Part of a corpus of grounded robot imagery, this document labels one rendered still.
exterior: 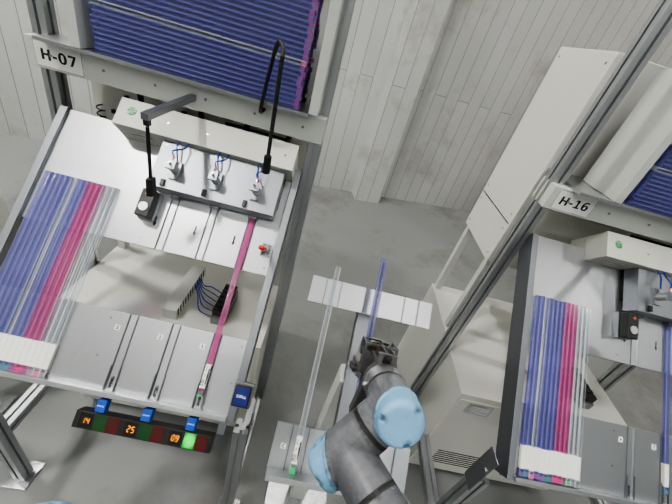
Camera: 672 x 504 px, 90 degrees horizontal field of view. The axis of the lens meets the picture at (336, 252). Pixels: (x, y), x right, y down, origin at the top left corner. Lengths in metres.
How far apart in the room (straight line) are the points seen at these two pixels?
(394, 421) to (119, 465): 1.38
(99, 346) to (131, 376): 0.11
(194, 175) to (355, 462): 0.78
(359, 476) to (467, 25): 3.86
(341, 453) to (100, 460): 1.34
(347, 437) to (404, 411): 0.10
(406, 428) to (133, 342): 0.73
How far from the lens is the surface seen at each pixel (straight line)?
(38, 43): 1.24
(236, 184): 0.98
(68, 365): 1.11
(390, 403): 0.53
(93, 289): 1.48
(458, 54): 4.04
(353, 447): 0.57
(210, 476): 1.71
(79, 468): 1.80
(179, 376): 1.01
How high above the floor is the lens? 1.60
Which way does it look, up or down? 33 degrees down
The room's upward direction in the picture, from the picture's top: 17 degrees clockwise
